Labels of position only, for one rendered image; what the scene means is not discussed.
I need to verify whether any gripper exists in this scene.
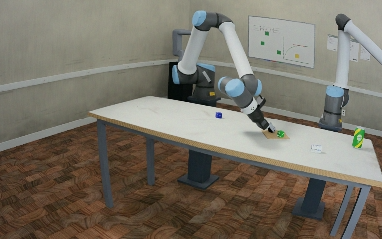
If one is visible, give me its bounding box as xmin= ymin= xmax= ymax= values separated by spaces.
xmin=247 ymin=107 xmax=276 ymax=133

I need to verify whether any tan square mat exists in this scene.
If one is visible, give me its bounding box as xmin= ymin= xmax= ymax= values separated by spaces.
xmin=261 ymin=129 xmax=290 ymax=140

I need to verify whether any white table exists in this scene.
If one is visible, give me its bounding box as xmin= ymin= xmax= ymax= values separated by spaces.
xmin=87 ymin=95 xmax=382 ymax=239

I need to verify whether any green and yellow can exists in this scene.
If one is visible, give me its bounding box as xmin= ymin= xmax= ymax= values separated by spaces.
xmin=352 ymin=126 xmax=365 ymax=149

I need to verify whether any black cabinet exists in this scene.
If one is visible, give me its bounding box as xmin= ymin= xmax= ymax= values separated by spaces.
xmin=168 ymin=62 xmax=194 ymax=101

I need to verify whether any whiteboard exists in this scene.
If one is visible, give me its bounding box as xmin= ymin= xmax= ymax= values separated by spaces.
xmin=247 ymin=15 xmax=316 ymax=69

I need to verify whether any white paper notice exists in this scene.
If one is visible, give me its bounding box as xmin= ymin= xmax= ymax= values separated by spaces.
xmin=360 ymin=44 xmax=371 ymax=61
xmin=327 ymin=34 xmax=338 ymax=52
xmin=349 ymin=40 xmax=360 ymax=62

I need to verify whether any grey jointed stand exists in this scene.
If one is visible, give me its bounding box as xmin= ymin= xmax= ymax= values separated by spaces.
xmin=172 ymin=29 xmax=192 ymax=59

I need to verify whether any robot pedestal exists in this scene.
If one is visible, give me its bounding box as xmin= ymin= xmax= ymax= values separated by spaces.
xmin=177 ymin=95 xmax=221 ymax=190
xmin=291 ymin=123 xmax=343 ymax=221

